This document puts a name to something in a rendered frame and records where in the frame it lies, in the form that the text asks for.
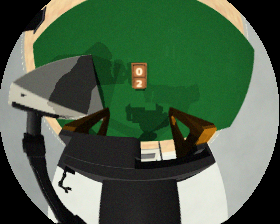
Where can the orange-brown cube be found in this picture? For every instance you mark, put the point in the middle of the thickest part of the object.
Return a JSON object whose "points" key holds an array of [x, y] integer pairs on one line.
{"points": [[139, 71], [139, 82]]}

